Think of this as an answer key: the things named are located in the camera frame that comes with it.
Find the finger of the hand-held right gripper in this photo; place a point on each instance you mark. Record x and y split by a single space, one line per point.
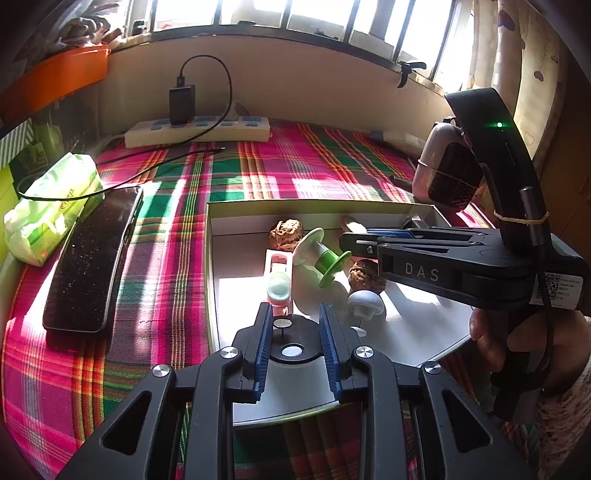
392 232
360 244

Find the pile of plastic bags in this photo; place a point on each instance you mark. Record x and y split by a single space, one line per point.
87 27

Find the walnut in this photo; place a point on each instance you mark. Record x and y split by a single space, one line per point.
286 234
364 274

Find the patterned curtain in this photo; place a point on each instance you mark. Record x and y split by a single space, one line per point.
540 55

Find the small grey plug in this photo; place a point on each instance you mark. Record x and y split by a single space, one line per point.
377 135

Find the window grille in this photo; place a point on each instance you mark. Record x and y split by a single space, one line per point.
258 33

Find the person's right hand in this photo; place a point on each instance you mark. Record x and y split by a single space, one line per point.
487 341

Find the person's right forearm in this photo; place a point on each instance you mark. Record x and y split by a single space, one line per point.
568 415

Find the pink white toy bottle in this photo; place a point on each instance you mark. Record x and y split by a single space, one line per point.
279 277

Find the orange box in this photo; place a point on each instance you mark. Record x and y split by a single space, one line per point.
55 83

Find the black phone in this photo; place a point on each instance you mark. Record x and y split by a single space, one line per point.
87 263

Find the green striped box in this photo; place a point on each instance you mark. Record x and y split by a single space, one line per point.
7 207

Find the green tissue packet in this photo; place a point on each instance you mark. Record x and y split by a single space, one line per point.
51 207

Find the small desk fan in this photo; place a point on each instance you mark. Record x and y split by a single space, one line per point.
450 175

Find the black charger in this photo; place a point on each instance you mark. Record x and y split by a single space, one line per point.
181 104

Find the white power strip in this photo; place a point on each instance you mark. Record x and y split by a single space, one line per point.
198 130

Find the white mushroom-shaped figure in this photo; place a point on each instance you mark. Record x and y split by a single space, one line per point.
364 302

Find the plaid blanket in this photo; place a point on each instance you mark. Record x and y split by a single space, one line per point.
152 300

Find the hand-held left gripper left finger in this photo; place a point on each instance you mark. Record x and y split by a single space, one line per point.
264 341

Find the green and white spool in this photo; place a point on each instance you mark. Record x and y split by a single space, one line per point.
318 258

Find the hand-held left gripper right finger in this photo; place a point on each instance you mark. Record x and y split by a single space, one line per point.
328 346

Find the shallow cardboard box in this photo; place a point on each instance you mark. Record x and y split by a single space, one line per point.
240 300

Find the black hook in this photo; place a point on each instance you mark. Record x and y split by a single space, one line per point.
408 69

